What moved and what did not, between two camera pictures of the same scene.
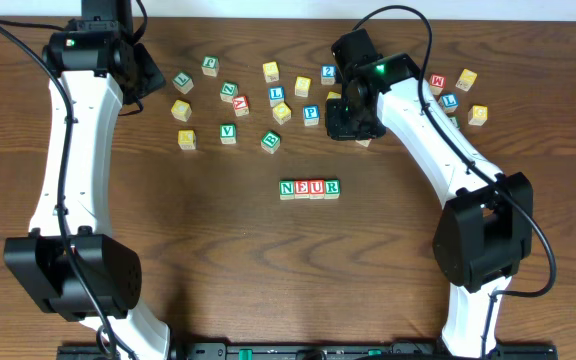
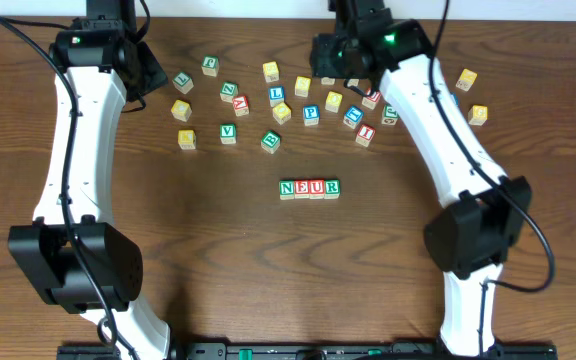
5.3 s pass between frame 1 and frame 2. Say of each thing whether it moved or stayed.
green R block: stayed
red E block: stayed
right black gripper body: moved
